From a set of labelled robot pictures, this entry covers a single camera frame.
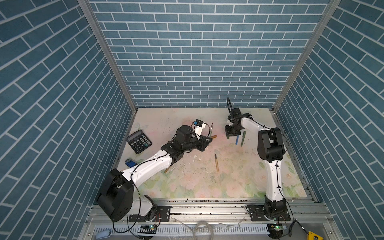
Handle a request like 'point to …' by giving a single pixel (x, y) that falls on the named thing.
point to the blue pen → (236, 141)
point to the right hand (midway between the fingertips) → (226, 133)
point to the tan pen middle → (216, 162)
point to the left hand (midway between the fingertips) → (212, 140)
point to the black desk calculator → (138, 141)
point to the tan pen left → (166, 170)
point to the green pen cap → (228, 137)
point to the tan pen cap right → (214, 136)
